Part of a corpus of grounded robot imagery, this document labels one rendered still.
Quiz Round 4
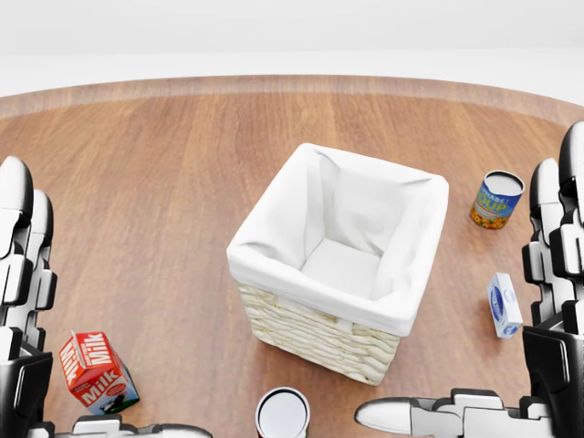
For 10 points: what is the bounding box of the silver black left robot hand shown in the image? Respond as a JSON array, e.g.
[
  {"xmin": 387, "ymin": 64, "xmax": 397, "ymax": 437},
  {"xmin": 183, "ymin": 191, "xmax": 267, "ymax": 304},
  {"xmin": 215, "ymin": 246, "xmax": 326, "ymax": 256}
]
[{"xmin": 0, "ymin": 155, "xmax": 214, "ymax": 438}]

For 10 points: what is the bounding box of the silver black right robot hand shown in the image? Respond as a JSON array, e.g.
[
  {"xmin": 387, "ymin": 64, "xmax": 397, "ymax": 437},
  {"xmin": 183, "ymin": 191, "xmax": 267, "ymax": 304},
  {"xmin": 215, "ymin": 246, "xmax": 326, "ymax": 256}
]
[{"xmin": 354, "ymin": 120, "xmax": 584, "ymax": 438}]

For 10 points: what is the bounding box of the red milk carton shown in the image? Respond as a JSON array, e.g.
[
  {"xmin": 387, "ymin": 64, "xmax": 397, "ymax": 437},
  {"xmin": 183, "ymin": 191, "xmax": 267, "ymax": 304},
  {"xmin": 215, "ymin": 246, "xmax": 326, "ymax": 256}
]
[{"xmin": 58, "ymin": 330, "xmax": 141, "ymax": 416}]

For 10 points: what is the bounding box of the white lined wicker basket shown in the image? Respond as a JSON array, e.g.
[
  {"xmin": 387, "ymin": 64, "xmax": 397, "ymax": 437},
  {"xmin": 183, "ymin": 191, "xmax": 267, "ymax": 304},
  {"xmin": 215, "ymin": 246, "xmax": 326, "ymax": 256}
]
[{"xmin": 226, "ymin": 142, "xmax": 450, "ymax": 387}]

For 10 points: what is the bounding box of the small blue white box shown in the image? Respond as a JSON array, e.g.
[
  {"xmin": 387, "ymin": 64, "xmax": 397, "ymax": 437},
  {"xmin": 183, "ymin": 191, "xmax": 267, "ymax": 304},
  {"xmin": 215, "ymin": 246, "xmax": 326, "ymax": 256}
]
[{"xmin": 485, "ymin": 272, "xmax": 524, "ymax": 339}]

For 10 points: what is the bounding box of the blue soup tin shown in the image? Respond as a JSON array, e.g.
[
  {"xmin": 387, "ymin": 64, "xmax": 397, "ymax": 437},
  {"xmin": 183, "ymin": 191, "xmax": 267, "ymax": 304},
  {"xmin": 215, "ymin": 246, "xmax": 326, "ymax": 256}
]
[{"xmin": 469, "ymin": 170, "xmax": 527, "ymax": 231}]

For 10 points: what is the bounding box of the red tin with silver lid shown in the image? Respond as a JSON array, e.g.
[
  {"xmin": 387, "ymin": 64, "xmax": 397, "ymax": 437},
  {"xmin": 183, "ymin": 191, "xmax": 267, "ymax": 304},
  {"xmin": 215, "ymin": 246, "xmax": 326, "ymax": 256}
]
[{"xmin": 255, "ymin": 386, "xmax": 311, "ymax": 438}]

